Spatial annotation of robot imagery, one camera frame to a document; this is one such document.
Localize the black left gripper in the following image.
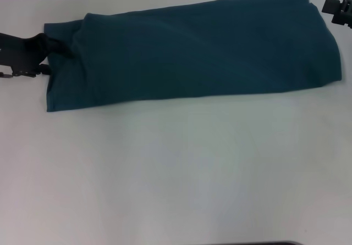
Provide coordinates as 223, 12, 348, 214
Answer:
0, 32, 74, 78

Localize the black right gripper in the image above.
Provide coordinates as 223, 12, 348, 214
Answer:
321, 0, 352, 27

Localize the teal FREE! print t-shirt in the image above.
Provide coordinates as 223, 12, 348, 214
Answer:
43, 0, 343, 113

